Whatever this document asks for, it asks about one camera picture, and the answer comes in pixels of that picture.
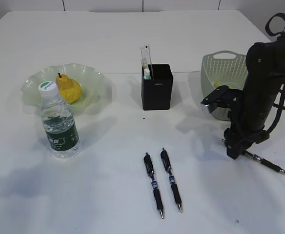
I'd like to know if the clear water bottle green label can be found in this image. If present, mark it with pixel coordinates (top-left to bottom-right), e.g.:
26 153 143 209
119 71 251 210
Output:
38 81 80 158

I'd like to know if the yellow waste paper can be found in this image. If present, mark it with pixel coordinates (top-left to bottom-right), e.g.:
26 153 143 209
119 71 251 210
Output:
214 80 229 88

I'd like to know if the yellow pen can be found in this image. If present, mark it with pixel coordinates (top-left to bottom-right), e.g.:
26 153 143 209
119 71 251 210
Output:
142 58 149 71

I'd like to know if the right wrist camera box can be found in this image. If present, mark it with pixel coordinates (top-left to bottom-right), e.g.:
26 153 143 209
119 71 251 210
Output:
201 85 242 114

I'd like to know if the clear plastic ruler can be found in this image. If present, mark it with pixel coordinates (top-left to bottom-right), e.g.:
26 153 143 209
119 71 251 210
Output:
141 44 153 80

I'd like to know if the teal pen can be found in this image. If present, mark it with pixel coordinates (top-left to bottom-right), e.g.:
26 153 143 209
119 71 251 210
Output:
143 68 151 80

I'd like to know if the black square pen holder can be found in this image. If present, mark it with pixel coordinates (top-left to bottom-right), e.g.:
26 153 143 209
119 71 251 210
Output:
141 64 173 111

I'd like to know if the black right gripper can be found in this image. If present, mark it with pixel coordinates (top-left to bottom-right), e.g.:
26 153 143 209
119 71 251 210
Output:
224 97 271 159

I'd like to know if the black gel pen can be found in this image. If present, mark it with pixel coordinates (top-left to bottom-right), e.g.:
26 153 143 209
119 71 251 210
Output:
143 152 164 219
160 148 183 213
221 138 285 176

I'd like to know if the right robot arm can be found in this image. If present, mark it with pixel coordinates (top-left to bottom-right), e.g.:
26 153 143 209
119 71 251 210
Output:
224 22 285 159

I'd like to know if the green wavy glass plate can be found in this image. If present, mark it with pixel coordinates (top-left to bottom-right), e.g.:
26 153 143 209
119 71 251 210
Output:
21 63 104 115

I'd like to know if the green plastic woven basket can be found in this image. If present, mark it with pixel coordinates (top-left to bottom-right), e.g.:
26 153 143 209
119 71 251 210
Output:
201 51 249 121

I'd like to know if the yellow pear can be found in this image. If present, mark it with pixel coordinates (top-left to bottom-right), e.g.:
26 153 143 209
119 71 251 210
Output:
56 73 82 104

